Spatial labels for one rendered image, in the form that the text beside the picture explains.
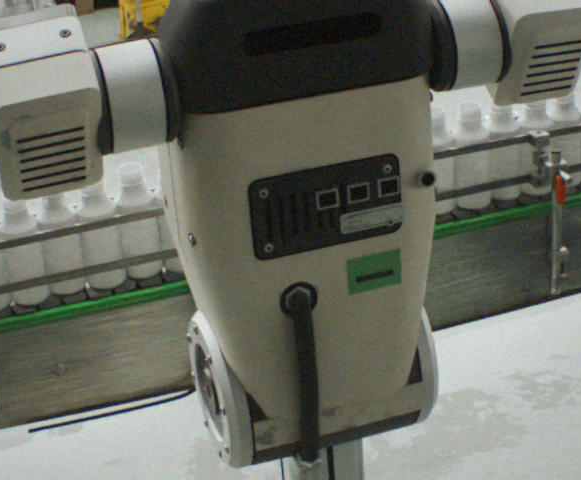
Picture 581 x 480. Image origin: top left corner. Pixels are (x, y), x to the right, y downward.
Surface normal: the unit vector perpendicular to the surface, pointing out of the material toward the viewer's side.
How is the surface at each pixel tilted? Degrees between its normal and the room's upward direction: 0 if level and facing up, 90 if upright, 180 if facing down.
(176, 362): 90
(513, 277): 90
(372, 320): 90
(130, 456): 0
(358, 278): 90
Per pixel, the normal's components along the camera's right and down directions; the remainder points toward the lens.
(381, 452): -0.08, -0.90
